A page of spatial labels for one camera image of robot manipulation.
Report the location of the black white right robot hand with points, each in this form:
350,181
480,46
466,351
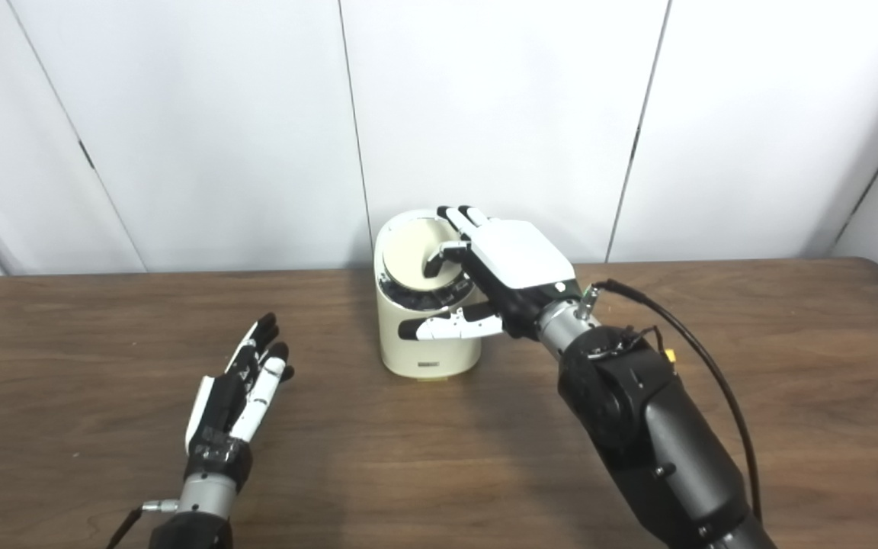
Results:
523,255

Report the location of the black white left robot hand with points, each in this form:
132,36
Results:
237,404

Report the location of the black bin liner bag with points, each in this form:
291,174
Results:
416,299

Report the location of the cream round bin lid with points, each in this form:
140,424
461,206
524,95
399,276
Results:
408,252

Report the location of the cream-colored round bin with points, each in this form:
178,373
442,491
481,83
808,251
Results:
408,354

